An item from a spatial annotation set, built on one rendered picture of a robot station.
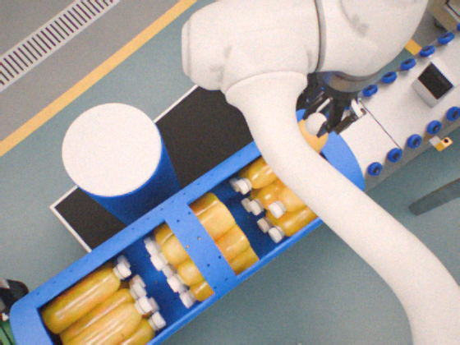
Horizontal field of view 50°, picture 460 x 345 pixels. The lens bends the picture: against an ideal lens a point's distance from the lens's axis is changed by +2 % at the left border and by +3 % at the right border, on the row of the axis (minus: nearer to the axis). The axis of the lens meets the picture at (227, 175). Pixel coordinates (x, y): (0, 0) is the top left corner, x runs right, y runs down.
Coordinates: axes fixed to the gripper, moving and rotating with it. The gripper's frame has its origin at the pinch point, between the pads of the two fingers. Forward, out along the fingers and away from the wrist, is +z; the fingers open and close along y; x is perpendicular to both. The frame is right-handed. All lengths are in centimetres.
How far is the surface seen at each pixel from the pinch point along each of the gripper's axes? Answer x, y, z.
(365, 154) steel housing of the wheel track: -27, -6, 55
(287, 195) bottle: 6.0, -5.3, 32.6
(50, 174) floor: 68, 84, 149
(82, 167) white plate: 45, 36, 45
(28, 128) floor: 64, 111, 149
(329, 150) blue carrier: -7.0, -3.2, 24.7
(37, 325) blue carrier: 70, 3, 26
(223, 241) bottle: 26.2, -5.6, 32.2
